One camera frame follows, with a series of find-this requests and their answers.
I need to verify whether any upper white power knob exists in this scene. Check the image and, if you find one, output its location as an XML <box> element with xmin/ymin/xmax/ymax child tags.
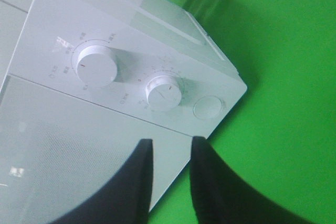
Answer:
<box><xmin>75</xmin><ymin>45</ymin><xmax>118</xmax><ymax>87</ymax></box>

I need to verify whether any white microwave door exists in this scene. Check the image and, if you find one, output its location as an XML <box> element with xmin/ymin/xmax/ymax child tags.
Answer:
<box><xmin>1</xmin><ymin>76</ymin><xmax>192</xmax><ymax>223</ymax></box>

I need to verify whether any lower white timer knob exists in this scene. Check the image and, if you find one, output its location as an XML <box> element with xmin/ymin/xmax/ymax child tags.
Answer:
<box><xmin>145</xmin><ymin>75</ymin><xmax>182</xmax><ymax>111</ymax></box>

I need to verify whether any white microwave oven body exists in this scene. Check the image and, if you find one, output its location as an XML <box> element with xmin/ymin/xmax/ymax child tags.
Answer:
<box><xmin>7</xmin><ymin>0</ymin><xmax>247</xmax><ymax>136</ymax></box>

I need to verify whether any round white door release button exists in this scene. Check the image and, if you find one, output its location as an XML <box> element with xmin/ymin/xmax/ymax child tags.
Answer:
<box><xmin>193</xmin><ymin>95</ymin><xmax>223</xmax><ymax>120</ymax></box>

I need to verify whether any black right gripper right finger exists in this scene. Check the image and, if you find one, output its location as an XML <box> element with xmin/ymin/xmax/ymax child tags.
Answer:
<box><xmin>190</xmin><ymin>136</ymin><xmax>335</xmax><ymax>223</ymax></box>

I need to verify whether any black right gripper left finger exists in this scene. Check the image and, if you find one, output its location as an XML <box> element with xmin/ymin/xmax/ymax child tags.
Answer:
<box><xmin>53</xmin><ymin>139</ymin><xmax>153</xmax><ymax>223</ymax></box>

